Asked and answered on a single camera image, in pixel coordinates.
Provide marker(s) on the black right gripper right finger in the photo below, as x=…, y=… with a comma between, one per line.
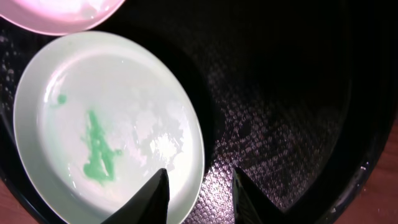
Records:
x=250, y=205

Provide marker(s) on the turquoise plate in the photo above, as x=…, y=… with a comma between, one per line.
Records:
x=96, y=115

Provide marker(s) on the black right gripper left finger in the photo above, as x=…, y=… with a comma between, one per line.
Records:
x=149, y=205

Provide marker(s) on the round black tray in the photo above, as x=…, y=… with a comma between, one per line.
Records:
x=300, y=95

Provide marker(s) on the white plate with green smear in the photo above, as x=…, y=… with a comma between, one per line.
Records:
x=58, y=17

